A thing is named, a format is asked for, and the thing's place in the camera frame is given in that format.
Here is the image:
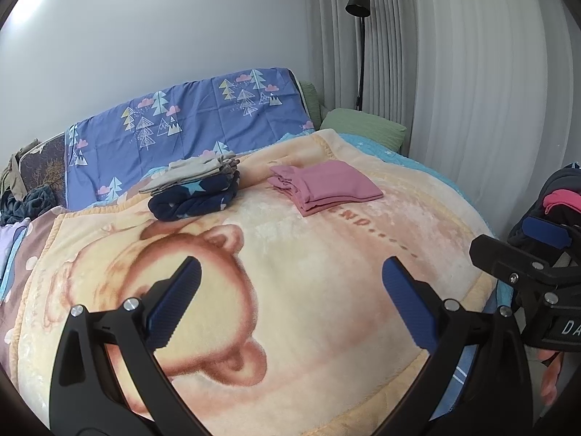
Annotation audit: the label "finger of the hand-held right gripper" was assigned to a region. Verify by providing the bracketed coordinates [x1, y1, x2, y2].
[521, 217, 573, 250]
[469, 234, 581, 288]

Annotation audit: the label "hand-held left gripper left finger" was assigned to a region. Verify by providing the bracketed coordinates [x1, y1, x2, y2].
[49, 257, 203, 436]

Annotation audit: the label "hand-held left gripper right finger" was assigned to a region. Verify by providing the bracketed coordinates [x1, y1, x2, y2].
[381, 257, 534, 436]

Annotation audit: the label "pink pants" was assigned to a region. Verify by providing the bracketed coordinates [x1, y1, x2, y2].
[290, 160, 385, 212]

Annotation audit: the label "pile of dark clothes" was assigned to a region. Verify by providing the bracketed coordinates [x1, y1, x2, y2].
[507, 163, 581, 262]

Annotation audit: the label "navy star fleece garment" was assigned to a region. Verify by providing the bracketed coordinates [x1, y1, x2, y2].
[148, 171, 241, 222]

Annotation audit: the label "bear-print fleece blanket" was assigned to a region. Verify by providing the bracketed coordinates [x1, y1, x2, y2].
[9, 129, 500, 436]

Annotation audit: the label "light blue bedsheet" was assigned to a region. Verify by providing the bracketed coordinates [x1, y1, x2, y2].
[340, 134, 475, 207]

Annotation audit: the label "grey folded garment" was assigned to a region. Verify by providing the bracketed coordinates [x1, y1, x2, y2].
[138, 153, 240, 194]

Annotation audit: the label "small pink garment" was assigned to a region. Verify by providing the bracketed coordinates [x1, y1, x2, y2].
[267, 166, 321, 218]

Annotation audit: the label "lilac printed cloth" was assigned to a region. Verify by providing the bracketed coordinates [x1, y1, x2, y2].
[0, 218, 32, 303]

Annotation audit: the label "green pillow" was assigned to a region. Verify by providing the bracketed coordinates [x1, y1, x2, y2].
[320, 109, 407, 153]

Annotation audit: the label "dark teal cloth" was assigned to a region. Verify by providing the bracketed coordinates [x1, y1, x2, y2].
[0, 184, 57, 227]

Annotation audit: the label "blue tree-print quilt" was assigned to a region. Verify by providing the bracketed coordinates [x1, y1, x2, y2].
[65, 67, 316, 203]

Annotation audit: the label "grey curtain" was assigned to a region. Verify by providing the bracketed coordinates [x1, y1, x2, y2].
[306, 0, 581, 246]

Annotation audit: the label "dark patterned pillow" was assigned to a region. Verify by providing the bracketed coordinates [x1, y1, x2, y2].
[18, 132, 69, 191]

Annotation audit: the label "olive cloth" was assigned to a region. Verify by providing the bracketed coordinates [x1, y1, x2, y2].
[0, 138, 41, 201]

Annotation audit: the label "black floor lamp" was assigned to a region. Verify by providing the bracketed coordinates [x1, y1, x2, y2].
[345, 0, 371, 112]

